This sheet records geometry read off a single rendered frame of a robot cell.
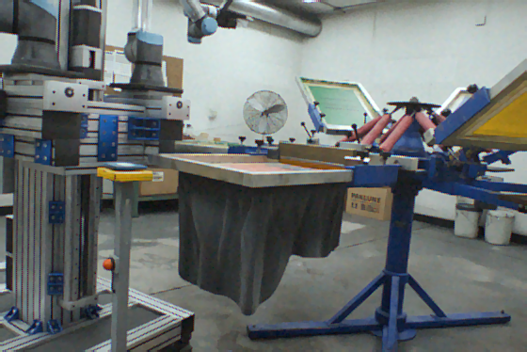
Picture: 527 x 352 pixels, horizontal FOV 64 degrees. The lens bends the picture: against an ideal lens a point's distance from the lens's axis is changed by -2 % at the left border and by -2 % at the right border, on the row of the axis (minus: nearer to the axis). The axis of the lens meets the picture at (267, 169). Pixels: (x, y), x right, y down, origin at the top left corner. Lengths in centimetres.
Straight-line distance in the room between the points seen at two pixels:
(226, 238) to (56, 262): 79
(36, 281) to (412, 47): 547
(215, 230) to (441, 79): 495
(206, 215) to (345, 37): 575
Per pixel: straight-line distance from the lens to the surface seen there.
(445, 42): 618
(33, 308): 207
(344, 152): 171
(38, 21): 163
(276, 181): 125
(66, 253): 190
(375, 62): 662
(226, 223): 144
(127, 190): 142
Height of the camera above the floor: 112
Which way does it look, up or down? 6 degrees down
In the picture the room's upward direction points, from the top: 4 degrees clockwise
